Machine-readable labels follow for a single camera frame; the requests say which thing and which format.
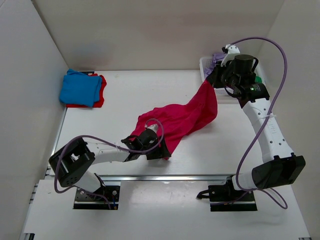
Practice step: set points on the red folded t shirt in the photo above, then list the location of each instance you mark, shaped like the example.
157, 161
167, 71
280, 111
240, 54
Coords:
97, 104

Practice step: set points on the lavender t shirt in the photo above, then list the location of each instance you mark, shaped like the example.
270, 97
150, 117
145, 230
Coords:
209, 64

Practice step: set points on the magenta t shirt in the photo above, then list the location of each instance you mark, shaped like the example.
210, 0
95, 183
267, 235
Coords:
182, 120

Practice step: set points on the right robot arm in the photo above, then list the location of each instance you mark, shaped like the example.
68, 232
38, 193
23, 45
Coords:
281, 166

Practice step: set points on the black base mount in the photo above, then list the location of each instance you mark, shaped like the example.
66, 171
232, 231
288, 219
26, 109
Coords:
224, 198
84, 201

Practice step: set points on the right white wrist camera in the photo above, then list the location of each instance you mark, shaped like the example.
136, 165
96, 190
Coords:
231, 51

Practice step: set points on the green t shirt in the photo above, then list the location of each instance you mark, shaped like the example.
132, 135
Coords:
258, 79

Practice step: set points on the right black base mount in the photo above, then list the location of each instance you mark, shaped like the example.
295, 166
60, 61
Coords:
224, 198

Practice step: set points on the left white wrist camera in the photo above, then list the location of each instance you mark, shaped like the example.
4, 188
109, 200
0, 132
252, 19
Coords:
153, 127

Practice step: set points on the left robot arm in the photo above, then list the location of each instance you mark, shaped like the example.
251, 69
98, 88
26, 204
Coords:
71, 163

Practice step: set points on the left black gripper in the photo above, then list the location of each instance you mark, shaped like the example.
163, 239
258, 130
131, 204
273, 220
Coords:
161, 151

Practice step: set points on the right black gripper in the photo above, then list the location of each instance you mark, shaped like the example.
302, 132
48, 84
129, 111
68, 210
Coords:
213, 78

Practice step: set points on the white plastic basket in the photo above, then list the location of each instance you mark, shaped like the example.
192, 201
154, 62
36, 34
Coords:
221, 95

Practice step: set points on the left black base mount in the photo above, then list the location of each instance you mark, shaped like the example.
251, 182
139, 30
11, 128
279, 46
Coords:
84, 201

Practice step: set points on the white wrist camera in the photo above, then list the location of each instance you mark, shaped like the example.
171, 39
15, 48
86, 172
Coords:
231, 51
153, 127

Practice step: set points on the blue folded t shirt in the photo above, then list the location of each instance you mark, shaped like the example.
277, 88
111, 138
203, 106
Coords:
80, 89

